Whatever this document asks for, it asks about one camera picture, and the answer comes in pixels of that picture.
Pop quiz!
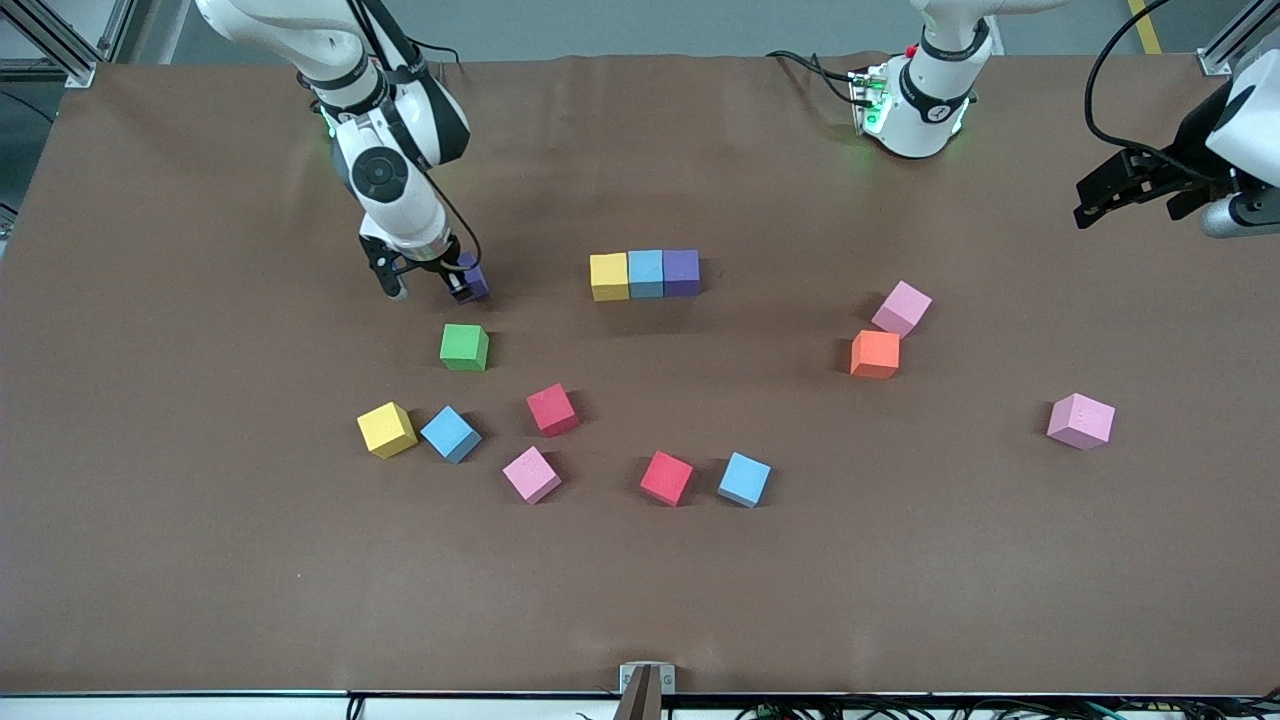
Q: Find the green foam cube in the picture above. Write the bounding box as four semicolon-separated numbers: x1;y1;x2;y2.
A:
439;323;491;373

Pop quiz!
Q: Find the yellow foam cube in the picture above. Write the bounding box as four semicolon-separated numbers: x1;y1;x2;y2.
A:
589;252;631;303
356;401;419;460

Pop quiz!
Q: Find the pink foam cube with dimples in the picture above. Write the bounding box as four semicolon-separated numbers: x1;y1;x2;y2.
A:
1046;392;1117;451

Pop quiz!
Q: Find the red foam cube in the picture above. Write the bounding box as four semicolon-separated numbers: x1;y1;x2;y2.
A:
526;383;581;438
639;450;695;508

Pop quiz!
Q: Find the orange foam cube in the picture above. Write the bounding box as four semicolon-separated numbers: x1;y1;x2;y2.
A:
850;329;902;380

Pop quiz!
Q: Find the aluminium frame profile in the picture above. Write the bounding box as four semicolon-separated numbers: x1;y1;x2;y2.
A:
1198;0;1280;77
0;0;151;89

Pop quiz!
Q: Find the blue foam cube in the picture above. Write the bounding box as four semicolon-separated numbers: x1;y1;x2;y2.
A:
419;404;483;465
627;249;666;300
716;451;773;509

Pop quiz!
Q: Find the brown table mat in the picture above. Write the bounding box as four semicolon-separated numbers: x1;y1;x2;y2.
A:
0;52;1280;698

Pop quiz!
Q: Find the grey metal camera bracket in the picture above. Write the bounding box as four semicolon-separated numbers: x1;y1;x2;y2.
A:
618;661;678;720

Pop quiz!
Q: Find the black cable bundle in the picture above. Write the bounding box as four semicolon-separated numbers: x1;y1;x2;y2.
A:
570;697;1280;720

